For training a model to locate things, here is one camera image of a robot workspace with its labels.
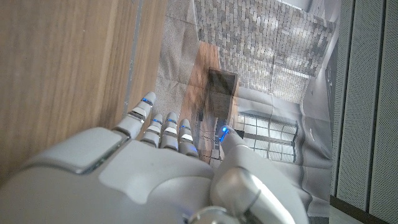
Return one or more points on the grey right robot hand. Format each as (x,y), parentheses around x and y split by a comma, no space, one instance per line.
(149,180)

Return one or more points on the printed office backdrop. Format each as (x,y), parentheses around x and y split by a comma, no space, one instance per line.
(264,46)

